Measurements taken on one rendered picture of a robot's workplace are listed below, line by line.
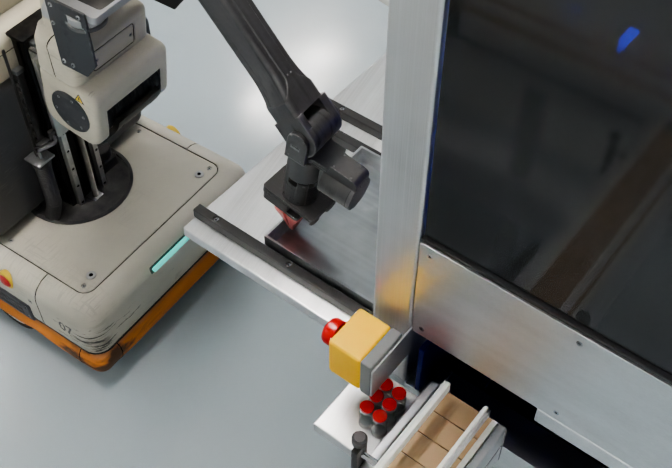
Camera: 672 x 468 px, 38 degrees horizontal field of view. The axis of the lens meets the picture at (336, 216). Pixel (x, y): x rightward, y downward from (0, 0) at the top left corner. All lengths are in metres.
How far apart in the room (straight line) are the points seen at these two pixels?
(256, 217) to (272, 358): 0.93
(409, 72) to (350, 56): 2.30
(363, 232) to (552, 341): 0.53
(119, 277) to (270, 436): 0.53
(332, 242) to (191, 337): 1.04
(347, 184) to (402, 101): 0.38
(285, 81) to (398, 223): 0.29
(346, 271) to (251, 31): 0.43
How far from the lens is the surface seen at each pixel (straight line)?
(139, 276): 2.39
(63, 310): 2.37
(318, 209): 1.52
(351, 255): 1.58
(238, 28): 1.35
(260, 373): 2.50
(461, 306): 1.23
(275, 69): 1.36
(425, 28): 0.97
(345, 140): 1.73
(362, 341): 1.30
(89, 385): 2.55
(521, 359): 1.23
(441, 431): 1.36
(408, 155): 1.10
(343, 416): 1.42
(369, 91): 1.86
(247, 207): 1.66
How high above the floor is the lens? 2.12
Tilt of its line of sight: 49 degrees down
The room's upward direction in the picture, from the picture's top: straight up
